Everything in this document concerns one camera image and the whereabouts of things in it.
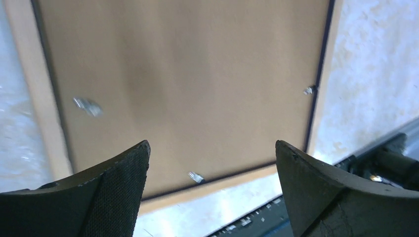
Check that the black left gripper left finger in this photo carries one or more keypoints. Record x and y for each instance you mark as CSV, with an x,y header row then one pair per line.
x,y
101,201

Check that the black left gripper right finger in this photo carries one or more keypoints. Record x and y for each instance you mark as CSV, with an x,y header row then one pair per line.
x,y
325,201

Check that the brown cardboard backing board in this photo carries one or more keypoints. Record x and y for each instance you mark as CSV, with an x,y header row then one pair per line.
x,y
196,81

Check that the wooden picture frame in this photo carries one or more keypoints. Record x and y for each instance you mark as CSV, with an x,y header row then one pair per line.
x,y
36,98

